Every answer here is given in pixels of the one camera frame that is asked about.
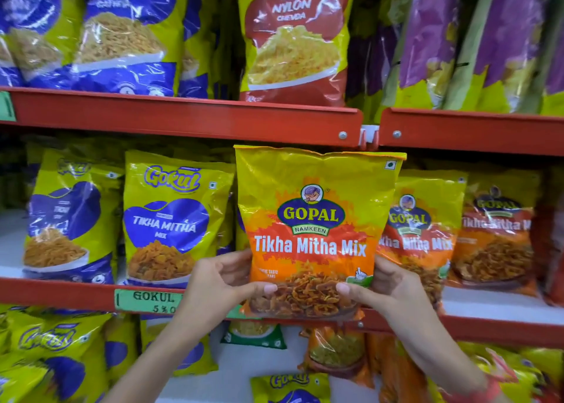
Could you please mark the person's right hand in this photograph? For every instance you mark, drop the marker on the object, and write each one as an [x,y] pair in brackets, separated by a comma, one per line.
[396,297]

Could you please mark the person's left hand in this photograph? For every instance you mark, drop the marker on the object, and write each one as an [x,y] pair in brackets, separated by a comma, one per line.
[207,292]

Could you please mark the person's left thumb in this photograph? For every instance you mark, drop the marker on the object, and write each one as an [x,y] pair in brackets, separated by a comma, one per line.
[258,290]

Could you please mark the person's right thumb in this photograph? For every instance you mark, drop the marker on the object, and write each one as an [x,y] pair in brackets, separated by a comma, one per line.
[352,293]

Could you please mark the yellow orange snack packet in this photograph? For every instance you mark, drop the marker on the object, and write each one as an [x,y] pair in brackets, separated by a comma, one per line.
[423,235]
[495,235]
[317,222]

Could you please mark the person's right forearm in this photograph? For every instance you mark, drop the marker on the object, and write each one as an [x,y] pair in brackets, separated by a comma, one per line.
[440,354]

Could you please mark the person's left forearm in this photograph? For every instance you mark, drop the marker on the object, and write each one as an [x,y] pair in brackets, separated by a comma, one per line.
[154,363]

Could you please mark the green white snack packet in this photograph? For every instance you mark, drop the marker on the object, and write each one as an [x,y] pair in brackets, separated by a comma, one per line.
[255,334]

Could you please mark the orange clear snack packet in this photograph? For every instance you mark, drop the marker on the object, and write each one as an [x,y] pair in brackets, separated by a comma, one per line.
[396,372]
[337,352]

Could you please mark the white shelf board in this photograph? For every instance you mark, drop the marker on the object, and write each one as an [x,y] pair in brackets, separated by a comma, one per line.
[498,308]
[246,367]

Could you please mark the blue yellow snack packet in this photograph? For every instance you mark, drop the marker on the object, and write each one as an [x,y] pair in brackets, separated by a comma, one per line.
[196,41]
[8,59]
[291,389]
[48,358]
[174,222]
[127,37]
[72,217]
[39,28]
[120,350]
[200,356]

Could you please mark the green price label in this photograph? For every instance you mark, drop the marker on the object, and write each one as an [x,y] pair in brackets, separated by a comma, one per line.
[145,301]
[6,106]

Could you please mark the purple green snack packet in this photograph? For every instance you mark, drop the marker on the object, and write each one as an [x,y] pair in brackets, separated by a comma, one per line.
[427,41]
[370,59]
[553,63]
[502,41]

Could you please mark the white shelf bracket clip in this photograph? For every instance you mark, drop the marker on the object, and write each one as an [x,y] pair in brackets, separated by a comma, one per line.
[369,135]

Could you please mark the red lower shelf rail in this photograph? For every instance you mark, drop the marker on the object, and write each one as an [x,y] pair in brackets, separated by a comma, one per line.
[66,292]

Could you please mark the long red shelf rail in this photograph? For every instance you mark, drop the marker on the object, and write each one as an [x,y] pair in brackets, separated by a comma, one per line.
[176,114]

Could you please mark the short red shelf rail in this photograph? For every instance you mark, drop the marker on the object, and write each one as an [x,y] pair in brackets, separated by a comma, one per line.
[476,131]

